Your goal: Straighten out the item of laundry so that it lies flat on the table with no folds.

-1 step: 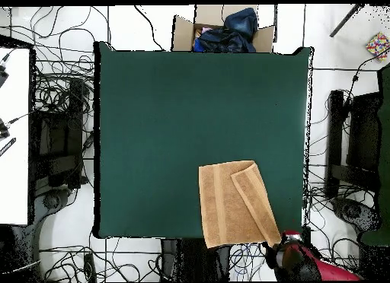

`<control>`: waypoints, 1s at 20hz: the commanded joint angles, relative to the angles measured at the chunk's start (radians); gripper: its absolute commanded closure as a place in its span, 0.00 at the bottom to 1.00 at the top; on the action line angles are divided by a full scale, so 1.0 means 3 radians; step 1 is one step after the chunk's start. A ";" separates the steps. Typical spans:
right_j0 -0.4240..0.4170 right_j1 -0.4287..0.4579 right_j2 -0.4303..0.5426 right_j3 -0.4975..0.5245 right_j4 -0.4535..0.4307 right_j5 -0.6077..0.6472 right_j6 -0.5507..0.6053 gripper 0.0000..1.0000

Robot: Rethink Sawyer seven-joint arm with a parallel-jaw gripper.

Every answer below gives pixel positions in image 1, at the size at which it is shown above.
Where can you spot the orange terry towel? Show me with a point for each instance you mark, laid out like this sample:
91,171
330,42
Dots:
228,204

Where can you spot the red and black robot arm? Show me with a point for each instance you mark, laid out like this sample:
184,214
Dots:
304,264

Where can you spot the green covered side table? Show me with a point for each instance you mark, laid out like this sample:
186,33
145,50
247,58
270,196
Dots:
384,173

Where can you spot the black equipment stand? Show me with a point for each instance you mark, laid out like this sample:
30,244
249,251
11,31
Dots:
362,127
58,143

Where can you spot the dark green table cloth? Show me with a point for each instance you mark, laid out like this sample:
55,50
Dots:
152,112

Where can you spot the black power strip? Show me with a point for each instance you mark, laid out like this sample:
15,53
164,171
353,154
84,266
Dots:
90,267

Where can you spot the multicoloured patterned bundle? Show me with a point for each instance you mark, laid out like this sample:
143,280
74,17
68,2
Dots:
378,45

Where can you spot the dark blue clothing pile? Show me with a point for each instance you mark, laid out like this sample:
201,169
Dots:
231,33

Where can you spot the dark metal bar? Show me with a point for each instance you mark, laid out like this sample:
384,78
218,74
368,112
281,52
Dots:
345,21

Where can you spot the brown cardboard box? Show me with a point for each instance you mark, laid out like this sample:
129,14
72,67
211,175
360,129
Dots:
182,33

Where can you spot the white desk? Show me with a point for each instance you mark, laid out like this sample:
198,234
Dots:
13,173

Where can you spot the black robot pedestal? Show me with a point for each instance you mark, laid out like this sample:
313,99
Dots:
195,258

